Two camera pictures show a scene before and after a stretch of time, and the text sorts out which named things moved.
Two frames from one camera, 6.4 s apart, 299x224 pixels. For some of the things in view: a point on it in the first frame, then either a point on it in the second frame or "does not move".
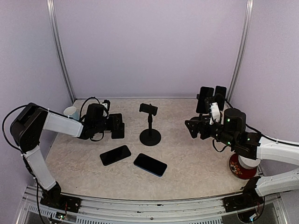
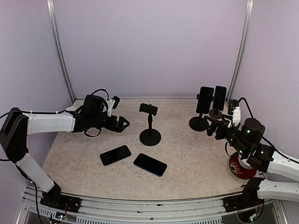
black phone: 204,99 does not move
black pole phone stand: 149,137 does not move
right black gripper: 198,123 to 222,127
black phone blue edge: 150,164 does not move
